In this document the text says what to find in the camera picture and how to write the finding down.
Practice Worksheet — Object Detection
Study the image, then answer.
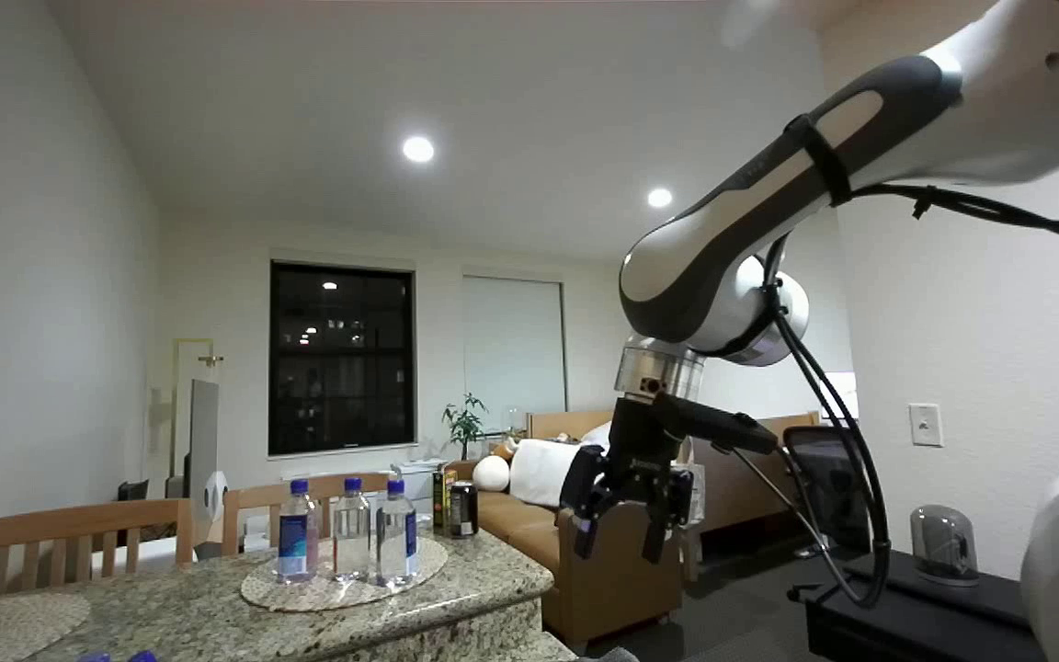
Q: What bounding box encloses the black box on floor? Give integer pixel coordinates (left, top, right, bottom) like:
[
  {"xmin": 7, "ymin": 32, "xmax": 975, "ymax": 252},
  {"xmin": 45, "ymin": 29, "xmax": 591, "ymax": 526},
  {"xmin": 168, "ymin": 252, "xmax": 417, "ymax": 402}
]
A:
[{"xmin": 798, "ymin": 551, "xmax": 1046, "ymax": 662}]

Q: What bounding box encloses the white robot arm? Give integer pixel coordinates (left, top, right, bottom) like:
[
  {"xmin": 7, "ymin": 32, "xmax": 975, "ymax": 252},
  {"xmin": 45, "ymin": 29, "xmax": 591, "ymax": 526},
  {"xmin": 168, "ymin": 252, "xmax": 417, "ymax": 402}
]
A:
[{"xmin": 562, "ymin": 0, "xmax": 1059, "ymax": 548}]

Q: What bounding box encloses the water bottle blue label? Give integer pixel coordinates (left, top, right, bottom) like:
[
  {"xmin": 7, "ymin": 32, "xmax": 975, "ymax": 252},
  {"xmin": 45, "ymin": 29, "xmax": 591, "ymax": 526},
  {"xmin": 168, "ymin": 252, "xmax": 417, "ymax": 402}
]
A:
[{"xmin": 277, "ymin": 477, "xmax": 317, "ymax": 584}]

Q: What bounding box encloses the white wall switch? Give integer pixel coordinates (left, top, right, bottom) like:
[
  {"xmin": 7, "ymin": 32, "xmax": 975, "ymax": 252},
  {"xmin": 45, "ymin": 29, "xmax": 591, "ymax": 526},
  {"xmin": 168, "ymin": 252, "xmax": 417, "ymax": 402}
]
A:
[{"xmin": 909, "ymin": 402, "xmax": 941, "ymax": 448}]

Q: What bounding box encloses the brown sofa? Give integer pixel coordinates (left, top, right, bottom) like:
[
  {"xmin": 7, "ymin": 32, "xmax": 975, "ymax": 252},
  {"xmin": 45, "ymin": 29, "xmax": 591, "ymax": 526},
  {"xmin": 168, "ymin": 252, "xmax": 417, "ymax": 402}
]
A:
[{"xmin": 467, "ymin": 409, "xmax": 689, "ymax": 656}]

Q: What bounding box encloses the dark window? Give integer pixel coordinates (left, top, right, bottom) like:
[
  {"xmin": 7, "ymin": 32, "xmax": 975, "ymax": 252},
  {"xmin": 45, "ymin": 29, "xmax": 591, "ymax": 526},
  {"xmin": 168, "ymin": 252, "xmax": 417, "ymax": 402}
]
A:
[{"xmin": 269, "ymin": 263, "xmax": 417, "ymax": 455}]

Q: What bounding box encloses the grey cylindrical speaker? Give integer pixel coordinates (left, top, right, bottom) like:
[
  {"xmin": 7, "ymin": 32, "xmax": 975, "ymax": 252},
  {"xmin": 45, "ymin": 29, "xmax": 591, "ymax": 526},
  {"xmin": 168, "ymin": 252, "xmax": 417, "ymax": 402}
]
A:
[{"xmin": 914, "ymin": 505, "xmax": 977, "ymax": 583}]

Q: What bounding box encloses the round woven placemat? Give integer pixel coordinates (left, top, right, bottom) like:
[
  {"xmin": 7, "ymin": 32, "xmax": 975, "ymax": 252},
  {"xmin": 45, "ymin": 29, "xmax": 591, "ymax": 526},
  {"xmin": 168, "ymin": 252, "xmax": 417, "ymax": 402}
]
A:
[{"xmin": 241, "ymin": 537, "xmax": 450, "ymax": 614}]

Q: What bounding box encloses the right water bottle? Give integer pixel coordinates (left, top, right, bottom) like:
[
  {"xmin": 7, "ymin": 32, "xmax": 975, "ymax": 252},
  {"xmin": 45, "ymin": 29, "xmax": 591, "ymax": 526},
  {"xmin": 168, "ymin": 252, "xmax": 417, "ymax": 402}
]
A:
[{"xmin": 374, "ymin": 477, "xmax": 420, "ymax": 590}]

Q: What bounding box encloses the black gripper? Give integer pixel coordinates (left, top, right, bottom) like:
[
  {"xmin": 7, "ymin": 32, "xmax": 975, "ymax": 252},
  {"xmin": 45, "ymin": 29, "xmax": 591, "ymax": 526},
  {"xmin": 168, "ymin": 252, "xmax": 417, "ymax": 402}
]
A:
[{"xmin": 559, "ymin": 398, "xmax": 693, "ymax": 564}]

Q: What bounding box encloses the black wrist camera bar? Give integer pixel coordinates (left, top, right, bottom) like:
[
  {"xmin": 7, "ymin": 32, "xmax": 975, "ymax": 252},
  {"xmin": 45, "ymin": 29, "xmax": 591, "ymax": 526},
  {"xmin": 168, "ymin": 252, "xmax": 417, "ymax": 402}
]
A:
[{"xmin": 650, "ymin": 393, "xmax": 778, "ymax": 454}]

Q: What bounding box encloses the middle water bottle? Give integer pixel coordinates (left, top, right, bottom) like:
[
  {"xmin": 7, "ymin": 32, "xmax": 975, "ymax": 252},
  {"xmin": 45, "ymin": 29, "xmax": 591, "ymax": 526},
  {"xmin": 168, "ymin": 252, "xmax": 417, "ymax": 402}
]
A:
[{"xmin": 330, "ymin": 474, "xmax": 367, "ymax": 583}]

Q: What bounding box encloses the green potted plant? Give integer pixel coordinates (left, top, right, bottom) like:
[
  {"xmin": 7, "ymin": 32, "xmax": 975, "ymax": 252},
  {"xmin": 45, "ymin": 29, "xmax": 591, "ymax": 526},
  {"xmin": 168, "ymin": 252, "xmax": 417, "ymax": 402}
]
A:
[{"xmin": 443, "ymin": 393, "xmax": 485, "ymax": 455}]

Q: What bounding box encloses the wooden chair left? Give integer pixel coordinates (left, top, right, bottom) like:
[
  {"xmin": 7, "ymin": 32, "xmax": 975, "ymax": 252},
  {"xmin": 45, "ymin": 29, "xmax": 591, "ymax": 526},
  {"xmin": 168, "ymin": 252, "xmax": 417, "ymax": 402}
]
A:
[{"xmin": 0, "ymin": 500, "xmax": 193, "ymax": 595}]

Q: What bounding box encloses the dark jar on counter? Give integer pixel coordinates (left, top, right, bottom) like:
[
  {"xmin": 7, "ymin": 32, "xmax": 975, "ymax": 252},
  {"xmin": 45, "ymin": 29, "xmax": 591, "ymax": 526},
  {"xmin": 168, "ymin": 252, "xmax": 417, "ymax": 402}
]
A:
[{"xmin": 436, "ymin": 474, "xmax": 478, "ymax": 537}]

